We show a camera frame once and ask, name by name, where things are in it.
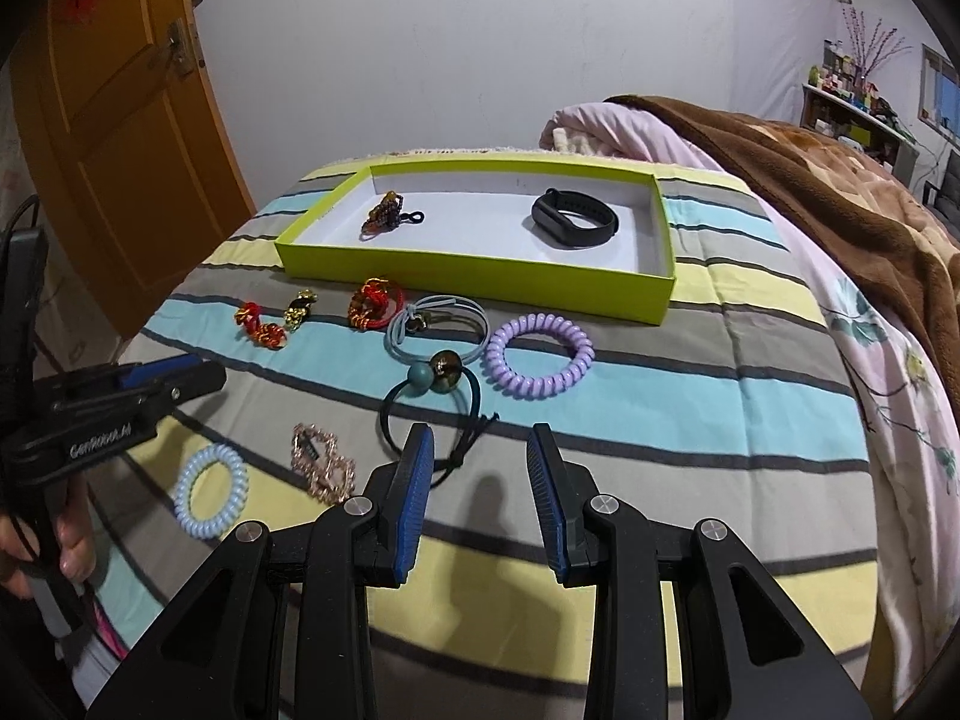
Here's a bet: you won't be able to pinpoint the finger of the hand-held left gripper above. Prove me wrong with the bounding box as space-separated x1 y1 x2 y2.
112 366 227 422
127 360 215 392

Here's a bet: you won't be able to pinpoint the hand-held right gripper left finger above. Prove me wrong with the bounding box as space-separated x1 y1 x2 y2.
86 422 436 720

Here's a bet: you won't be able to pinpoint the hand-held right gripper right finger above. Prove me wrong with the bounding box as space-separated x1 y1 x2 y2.
525 424 875 720

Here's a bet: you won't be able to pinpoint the red and gold charm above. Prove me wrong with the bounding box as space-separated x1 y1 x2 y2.
235 302 290 351

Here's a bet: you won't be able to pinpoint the light blue spiral hair tie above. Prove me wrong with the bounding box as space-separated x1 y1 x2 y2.
172 444 248 541

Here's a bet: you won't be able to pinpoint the rose gold hair clip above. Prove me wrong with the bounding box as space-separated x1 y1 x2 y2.
291 424 358 500

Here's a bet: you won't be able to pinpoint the dark hair tie with beads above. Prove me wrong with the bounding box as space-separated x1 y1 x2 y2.
379 349 501 488

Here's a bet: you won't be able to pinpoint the gold nugget charm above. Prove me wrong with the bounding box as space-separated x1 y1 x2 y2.
283 289 318 332

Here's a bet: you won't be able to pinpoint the purple spiral hair tie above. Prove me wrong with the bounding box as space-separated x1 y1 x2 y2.
485 313 595 400

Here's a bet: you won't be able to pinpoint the grey elastic hair tie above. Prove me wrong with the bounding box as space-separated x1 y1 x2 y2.
385 294 490 365

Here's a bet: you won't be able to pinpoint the red knot ornament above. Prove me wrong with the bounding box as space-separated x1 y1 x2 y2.
346 277 408 332

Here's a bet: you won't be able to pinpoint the brown knotted charm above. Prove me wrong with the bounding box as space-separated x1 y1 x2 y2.
360 193 427 241

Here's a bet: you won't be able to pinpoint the green cardboard box tray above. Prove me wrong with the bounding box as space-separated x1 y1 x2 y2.
274 151 678 327

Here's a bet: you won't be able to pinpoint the black fitness band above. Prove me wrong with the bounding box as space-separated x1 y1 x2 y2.
531 187 621 250

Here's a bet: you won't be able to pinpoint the person's left hand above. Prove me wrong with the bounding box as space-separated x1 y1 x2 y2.
0 484 98 601

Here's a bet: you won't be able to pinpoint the striped bed sheet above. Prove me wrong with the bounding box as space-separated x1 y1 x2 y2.
75 148 890 720

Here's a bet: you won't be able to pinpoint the orange wooden door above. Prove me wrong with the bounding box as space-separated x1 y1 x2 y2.
11 0 260 340

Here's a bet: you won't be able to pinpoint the brass door lock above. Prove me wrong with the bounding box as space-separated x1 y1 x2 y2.
161 19 205 77

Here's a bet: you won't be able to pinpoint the pink floral quilt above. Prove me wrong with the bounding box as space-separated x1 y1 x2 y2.
540 101 960 691

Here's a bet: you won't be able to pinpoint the brown plush blanket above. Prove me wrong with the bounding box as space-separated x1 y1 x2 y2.
604 94 960 425

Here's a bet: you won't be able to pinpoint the black chair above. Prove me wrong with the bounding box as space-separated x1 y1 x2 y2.
922 150 960 227

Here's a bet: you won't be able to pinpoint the purple flower branches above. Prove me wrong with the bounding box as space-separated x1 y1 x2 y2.
840 6 902 91

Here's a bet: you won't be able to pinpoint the window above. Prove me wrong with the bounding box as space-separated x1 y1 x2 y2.
921 45 960 130

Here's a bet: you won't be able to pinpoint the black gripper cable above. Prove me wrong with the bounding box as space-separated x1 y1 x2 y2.
0 195 44 242

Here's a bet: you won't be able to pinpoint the cluttered wall shelf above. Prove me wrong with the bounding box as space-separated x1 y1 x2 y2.
799 37 922 166

